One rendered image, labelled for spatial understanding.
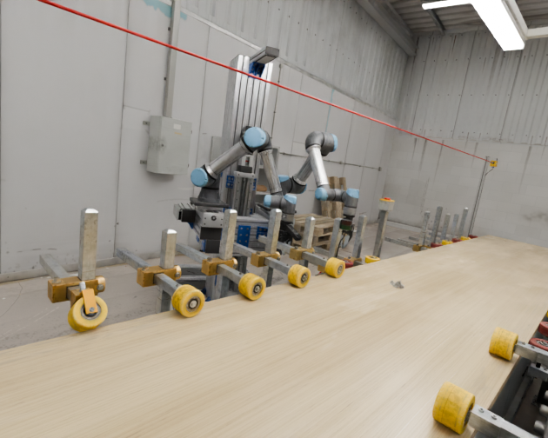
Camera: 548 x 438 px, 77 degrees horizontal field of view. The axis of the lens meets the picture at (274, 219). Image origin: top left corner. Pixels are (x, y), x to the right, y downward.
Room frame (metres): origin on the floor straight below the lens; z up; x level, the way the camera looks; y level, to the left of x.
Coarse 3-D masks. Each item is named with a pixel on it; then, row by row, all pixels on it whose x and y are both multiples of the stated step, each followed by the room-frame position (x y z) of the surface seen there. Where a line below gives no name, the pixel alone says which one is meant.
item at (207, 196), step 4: (204, 188) 2.24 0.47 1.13; (208, 188) 2.24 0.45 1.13; (212, 188) 2.24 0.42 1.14; (216, 188) 2.26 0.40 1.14; (200, 192) 2.26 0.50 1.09; (204, 192) 2.24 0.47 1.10; (208, 192) 2.24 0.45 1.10; (212, 192) 2.24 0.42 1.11; (216, 192) 2.26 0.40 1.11; (200, 196) 2.24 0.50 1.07; (204, 196) 2.24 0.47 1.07; (208, 196) 2.23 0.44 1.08; (212, 196) 2.24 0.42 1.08; (216, 196) 2.25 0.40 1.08; (200, 200) 2.23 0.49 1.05; (204, 200) 2.22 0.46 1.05; (208, 200) 2.22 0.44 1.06; (212, 200) 2.23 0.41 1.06; (216, 200) 2.25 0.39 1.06
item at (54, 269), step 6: (42, 258) 1.07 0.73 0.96; (48, 258) 1.07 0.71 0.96; (42, 264) 1.07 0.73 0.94; (48, 264) 1.02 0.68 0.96; (54, 264) 1.03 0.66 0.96; (48, 270) 1.02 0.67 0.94; (54, 270) 0.98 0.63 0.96; (60, 270) 0.99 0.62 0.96; (54, 276) 0.97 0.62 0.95; (60, 276) 0.94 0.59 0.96; (66, 276) 0.95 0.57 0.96; (72, 288) 0.88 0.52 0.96; (78, 288) 0.89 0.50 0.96
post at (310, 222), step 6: (306, 222) 1.66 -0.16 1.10; (312, 222) 1.65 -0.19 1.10; (306, 228) 1.65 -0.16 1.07; (312, 228) 1.66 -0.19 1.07; (306, 234) 1.65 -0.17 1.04; (312, 234) 1.66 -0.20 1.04; (306, 240) 1.65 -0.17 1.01; (306, 246) 1.64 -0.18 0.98; (300, 264) 1.66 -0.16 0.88; (306, 264) 1.66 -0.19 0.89
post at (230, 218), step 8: (224, 216) 1.30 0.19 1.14; (232, 216) 1.29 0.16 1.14; (224, 224) 1.29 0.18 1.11; (232, 224) 1.29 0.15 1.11; (224, 232) 1.29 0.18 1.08; (232, 232) 1.29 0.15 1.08; (224, 240) 1.29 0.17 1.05; (232, 240) 1.30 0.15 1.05; (224, 248) 1.28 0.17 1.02; (232, 248) 1.30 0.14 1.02; (224, 256) 1.28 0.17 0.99; (224, 280) 1.29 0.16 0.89; (216, 288) 1.30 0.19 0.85; (224, 288) 1.29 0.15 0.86; (216, 296) 1.29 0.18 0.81; (224, 296) 1.29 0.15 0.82
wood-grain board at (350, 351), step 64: (448, 256) 2.24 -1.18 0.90; (512, 256) 2.57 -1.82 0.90; (192, 320) 0.91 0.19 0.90; (256, 320) 0.97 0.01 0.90; (320, 320) 1.03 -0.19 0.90; (384, 320) 1.09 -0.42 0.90; (448, 320) 1.17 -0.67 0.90; (512, 320) 1.26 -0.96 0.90; (0, 384) 0.57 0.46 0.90; (64, 384) 0.59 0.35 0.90; (128, 384) 0.62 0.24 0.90; (192, 384) 0.64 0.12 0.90; (256, 384) 0.67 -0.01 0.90; (320, 384) 0.70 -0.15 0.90; (384, 384) 0.74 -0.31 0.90
